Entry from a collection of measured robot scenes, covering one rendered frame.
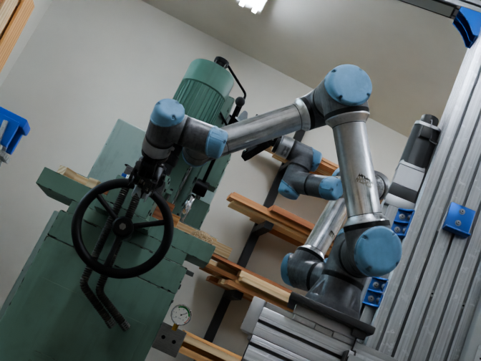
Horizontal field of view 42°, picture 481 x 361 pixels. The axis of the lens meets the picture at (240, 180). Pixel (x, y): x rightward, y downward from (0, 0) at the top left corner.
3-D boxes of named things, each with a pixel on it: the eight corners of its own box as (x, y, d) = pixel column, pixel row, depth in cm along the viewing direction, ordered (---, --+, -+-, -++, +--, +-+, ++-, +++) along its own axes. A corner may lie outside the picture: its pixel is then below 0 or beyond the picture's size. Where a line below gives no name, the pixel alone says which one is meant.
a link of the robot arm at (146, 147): (151, 123, 158) (180, 137, 158) (147, 135, 161) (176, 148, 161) (139, 141, 153) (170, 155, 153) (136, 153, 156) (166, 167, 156)
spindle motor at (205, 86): (154, 126, 211) (192, 51, 219) (154, 140, 228) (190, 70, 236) (201, 148, 212) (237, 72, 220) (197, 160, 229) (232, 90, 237)
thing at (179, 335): (151, 347, 185) (162, 321, 187) (151, 345, 196) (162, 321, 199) (177, 358, 185) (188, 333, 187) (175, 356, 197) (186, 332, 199)
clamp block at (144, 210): (102, 199, 187) (116, 172, 189) (106, 207, 200) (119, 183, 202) (147, 220, 187) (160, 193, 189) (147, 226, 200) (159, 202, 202)
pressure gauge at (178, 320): (164, 326, 184) (176, 300, 186) (164, 326, 187) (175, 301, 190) (183, 334, 184) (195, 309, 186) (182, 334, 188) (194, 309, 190)
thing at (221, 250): (81, 190, 211) (86, 180, 212) (81, 192, 213) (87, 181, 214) (227, 258, 213) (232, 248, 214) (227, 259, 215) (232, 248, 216)
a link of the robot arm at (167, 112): (184, 124, 145) (149, 110, 144) (173, 155, 153) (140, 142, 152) (192, 104, 151) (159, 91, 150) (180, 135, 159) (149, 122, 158)
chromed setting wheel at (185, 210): (175, 220, 221) (190, 189, 224) (174, 225, 233) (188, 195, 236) (183, 223, 221) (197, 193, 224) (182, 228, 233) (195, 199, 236)
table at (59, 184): (28, 175, 185) (38, 157, 187) (46, 195, 215) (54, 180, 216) (212, 261, 187) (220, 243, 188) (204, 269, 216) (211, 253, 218)
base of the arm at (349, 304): (352, 326, 170) (365, 293, 172) (360, 322, 155) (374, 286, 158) (301, 304, 172) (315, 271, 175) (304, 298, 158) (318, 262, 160)
